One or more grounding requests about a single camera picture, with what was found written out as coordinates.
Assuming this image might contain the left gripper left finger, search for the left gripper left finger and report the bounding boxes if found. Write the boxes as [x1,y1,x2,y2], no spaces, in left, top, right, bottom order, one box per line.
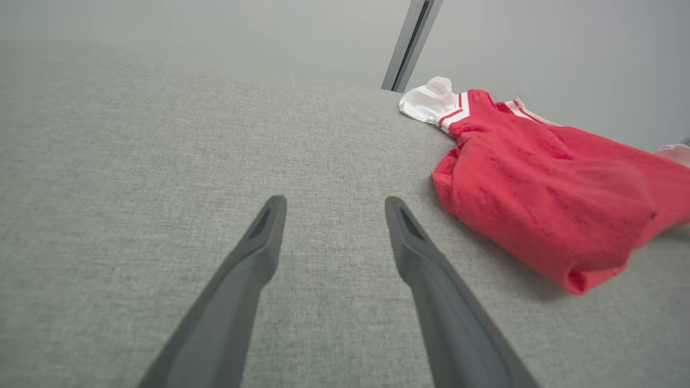
[137,195,288,388]

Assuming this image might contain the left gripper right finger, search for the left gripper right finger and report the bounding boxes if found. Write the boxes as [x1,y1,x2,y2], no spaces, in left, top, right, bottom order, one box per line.
[384,196,540,388]

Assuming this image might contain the red white lettered jersey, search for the red white lettered jersey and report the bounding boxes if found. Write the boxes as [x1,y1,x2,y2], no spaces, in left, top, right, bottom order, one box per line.
[399,77,690,295]

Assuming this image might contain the grey metal partition post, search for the grey metal partition post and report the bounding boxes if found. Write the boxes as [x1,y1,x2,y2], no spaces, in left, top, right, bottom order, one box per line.
[381,0,444,93]

